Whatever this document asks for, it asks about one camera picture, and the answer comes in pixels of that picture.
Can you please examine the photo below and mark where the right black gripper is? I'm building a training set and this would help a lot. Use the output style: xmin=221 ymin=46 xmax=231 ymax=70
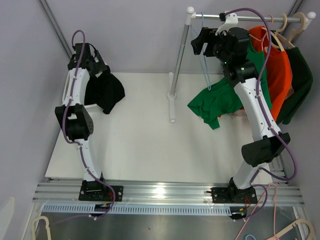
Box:
xmin=191 ymin=27 xmax=232 ymax=65

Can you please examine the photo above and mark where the black t shirt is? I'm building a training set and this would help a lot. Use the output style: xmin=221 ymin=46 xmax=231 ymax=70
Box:
xmin=84 ymin=66 xmax=125 ymax=115

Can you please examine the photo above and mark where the blue wire hanger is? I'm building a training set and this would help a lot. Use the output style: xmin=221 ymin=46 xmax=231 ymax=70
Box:
xmin=190 ymin=12 xmax=212 ymax=91

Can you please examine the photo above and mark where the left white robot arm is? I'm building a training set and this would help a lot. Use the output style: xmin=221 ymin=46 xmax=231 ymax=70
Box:
xmin=54 ymin=42 xmax=108 ymax=201

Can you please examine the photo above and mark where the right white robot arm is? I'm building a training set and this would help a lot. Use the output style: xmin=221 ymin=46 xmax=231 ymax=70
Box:
xmin=191 ymin=27 xmax=290 ymax=204

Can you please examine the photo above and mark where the orange t shirt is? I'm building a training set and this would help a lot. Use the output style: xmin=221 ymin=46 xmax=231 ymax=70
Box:
xmin=248 ymin=26 xmax=292 ymax=121

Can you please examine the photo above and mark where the dark green t shirt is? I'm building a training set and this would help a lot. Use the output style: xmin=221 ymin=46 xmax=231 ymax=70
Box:
xmin=276 ymin=47 xmax=313 ymax=125

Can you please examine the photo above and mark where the beige hanger on floor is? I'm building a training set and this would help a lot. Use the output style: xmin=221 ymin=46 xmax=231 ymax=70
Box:
xmin=30 ymin=216 xmax=53 ymax=240

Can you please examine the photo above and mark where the wooden hanger on floor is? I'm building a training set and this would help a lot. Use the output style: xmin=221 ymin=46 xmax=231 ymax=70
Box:
xmin=267 ymin=218 xmax=315 ymax=240

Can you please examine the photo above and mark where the silver clothes rack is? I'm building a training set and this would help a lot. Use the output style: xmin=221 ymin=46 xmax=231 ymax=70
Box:
xmin=166 ymin=5 xmax=318 ymax=124

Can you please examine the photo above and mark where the white perforated basket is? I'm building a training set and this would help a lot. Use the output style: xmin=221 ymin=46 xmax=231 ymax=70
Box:
xmin=62 ymin=72 xmax=105 ymax=114

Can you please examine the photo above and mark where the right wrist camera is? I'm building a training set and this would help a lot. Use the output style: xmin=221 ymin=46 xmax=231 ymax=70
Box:
xmin=215 ymin=12 xmax=239 ymax=36

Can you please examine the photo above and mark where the pink wire hanger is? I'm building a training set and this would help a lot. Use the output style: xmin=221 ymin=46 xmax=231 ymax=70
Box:
xmin=249 ymin=14 xmax=274 ymax=51

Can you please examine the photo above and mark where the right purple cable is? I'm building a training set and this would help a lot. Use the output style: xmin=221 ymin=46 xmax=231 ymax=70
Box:
xmin=219 ymin=7 xmax=299 ymax=223

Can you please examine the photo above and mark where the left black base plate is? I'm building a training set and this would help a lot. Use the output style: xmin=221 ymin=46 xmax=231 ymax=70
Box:
xmin=78 ymin=184 xmax=124 ymax=202

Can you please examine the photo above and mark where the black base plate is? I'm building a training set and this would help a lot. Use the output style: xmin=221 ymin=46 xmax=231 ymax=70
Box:
xmin=206 ymin=187 xmax=258 ymax=204
xmin=78 ymin=184 xmax=124 ymax=202

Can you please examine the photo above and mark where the aluminium mounting rail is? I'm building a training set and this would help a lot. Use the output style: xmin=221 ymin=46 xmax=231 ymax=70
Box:
xmin=31 ymin=181 xmax=305 ymax=208

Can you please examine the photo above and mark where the white slotted cable duct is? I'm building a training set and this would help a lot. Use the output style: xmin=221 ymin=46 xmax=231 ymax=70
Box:
xmin=42 ymin=203 xmax=232 ymax=216

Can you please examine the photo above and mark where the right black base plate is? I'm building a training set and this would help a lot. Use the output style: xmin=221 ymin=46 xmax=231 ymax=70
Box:
xmin=206 ymin=187 xmax=258 ymax=204

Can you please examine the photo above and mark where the pink cable on floor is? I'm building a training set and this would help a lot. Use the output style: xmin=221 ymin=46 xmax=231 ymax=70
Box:
xmin=234 ymin=183 xmax=279 ymax=240

